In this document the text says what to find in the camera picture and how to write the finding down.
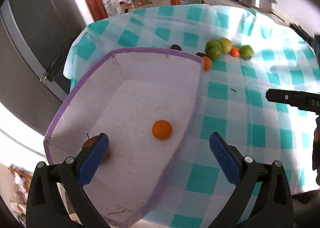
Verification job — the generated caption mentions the green apple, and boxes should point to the green apple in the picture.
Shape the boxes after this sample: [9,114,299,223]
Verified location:
[240,45,254,60]
[205,39,222,60]

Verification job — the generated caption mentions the red apple in box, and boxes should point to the red apple in box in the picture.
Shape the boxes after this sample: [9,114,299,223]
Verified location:
[81,135,110,162]

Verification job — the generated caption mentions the teal checkered tablecloth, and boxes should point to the teal checkered tablecloth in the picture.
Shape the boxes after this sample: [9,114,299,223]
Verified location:
[63,4,319,227]

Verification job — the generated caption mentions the small orange tangerine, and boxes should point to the small orange tangerine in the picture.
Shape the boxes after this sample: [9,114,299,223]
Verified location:
[229,47,240,57]

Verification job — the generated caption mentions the yellow pear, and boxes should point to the yellow pear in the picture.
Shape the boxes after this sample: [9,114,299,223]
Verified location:
[218,37,233,53]

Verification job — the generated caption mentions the tangerine beside box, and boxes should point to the tangerine beside box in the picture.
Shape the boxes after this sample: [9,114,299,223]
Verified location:
[202,56,212,71]

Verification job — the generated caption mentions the orange tangerine in box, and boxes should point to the orange tangerine in box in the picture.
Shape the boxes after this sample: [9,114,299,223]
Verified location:
[151,120,173,140]

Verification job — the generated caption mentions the white kitchen counter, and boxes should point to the white kitchen counter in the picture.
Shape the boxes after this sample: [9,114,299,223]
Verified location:
[201,0,290,24]

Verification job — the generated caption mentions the dark round fruit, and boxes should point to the dark round fruit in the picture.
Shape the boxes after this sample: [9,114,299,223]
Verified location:
[170,44,182,51]

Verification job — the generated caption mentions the white box purple rim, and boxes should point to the white box purple rim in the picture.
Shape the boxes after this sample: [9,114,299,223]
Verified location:
[44,48,203,227]

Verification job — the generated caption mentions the grey refrigerator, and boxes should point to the grey refrigerator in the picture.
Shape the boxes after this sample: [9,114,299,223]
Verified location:
[1,0,86,134]

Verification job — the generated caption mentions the cardboard boxes on floor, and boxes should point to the cardboard boxes on floor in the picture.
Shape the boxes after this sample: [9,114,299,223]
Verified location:
[119,0,153,13]

